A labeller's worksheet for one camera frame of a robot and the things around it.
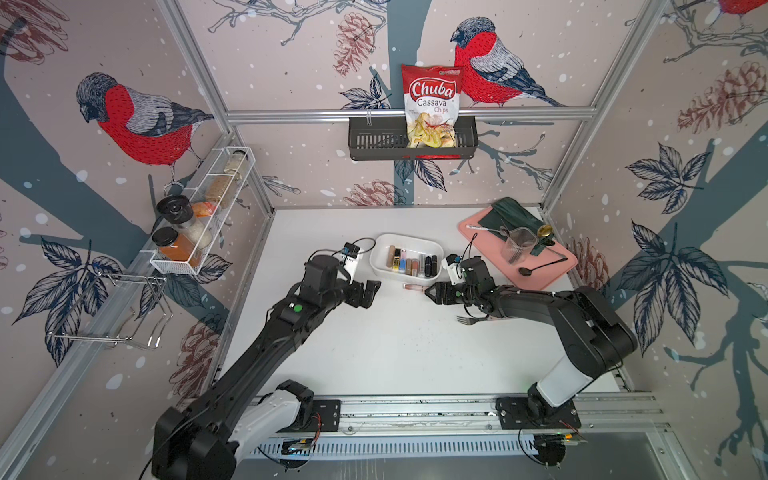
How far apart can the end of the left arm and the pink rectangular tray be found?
56 cm

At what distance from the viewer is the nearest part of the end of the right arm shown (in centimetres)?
73

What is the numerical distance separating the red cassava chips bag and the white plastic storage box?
0.36 m

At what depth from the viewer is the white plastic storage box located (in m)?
1.00

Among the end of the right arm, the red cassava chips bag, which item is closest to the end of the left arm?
the end of the right arm

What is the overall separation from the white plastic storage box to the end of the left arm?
0.26m
